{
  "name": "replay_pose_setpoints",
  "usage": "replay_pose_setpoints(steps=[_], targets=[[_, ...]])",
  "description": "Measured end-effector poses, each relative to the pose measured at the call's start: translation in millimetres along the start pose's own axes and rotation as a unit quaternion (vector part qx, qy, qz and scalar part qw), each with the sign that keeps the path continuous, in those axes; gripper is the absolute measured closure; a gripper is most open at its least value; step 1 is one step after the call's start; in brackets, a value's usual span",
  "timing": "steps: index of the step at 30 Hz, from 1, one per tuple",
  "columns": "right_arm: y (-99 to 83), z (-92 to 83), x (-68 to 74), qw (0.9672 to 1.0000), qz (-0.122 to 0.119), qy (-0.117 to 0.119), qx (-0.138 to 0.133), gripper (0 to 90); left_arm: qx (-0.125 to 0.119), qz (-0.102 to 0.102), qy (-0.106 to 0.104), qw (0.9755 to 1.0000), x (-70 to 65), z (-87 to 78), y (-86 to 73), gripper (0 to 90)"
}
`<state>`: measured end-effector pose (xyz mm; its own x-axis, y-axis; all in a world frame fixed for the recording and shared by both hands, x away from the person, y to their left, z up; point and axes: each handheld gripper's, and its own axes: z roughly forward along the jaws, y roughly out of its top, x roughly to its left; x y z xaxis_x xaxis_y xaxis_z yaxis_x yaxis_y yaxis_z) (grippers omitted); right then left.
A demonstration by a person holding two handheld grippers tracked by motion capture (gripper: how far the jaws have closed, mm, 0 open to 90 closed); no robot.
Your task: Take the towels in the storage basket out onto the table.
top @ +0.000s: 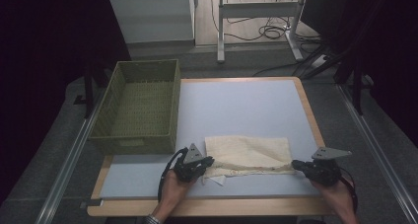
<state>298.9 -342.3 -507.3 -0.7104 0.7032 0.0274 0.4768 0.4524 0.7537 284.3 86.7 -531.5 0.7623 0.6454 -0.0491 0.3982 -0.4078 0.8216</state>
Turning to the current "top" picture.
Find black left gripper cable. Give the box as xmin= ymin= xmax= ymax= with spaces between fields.
xmin=157 ymin=147 xmax=189 ymax=202

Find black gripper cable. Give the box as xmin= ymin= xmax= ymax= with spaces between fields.
xmin=157 ymin=147 xmax=189 ymax=202
xmin=339 ymin=166 xmax=360 ymax=214

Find white power strip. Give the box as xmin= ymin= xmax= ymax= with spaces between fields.
xmin=310 ymin=53 xmax=328 ymax=69

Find black tripod legs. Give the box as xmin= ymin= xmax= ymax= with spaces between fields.
xmin=302 ymin=45 xmax=349 ymax=81

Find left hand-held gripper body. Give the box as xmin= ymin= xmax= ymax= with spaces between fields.
xmin=173 ymin=143 xmax=204 ymax=184

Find wooden table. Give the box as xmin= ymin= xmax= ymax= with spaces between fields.
xmin=86 ymin=76 xmax=343 ymax=218

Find tangle of floor cables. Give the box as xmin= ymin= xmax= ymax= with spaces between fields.
xmin=210 ymin=0 xmax=323 ymax=44

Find person's right hand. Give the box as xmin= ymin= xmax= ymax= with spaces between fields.
xmin=310 ymin=177 xmax=357 ymax=212

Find silver bracelet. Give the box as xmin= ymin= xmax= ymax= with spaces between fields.
xmin=143 ymin=213 xmax=165 ymax=224

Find black stand leg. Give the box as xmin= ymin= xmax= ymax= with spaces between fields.
xmin=83 ymin=65 xmax=96 ymax=119

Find white desk frame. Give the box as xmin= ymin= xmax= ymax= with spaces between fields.
xmin=216 ymin=0 xmax=306 ymax=65

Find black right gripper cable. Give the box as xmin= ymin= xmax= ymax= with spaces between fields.
xmin=339 ymin=166 xmax=360 ymax=214

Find person's left hand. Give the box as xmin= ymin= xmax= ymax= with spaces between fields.
xmin=153 ymin=170 xmax=199 ymax=218

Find green woven basket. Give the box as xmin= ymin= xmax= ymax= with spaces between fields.
xmin=88 ymin=59 xmax=182 ymax=156

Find cream cloth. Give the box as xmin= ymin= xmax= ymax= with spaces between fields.
xmin=201 ymin=134 xmax=296 ymax=187

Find grey-blue table mat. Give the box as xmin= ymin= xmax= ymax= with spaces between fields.
xmin=99 ymin=79 xmax=324 ymax=199

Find dark curtain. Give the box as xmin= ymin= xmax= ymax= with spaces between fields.
xmin=0 ymin=0 xmax=132 ymax=205
xmin=300 ymin=0 xmax=418 ymax=149

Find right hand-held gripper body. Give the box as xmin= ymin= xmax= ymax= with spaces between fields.
xmin=307 ymin=146 xmax=353 ymax=187

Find metal floor rail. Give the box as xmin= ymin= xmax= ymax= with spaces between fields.
xmin=336 ymin=83 xmax=418 ymax=224
xmin=34 ymin=94 xmax=106 ymax=224

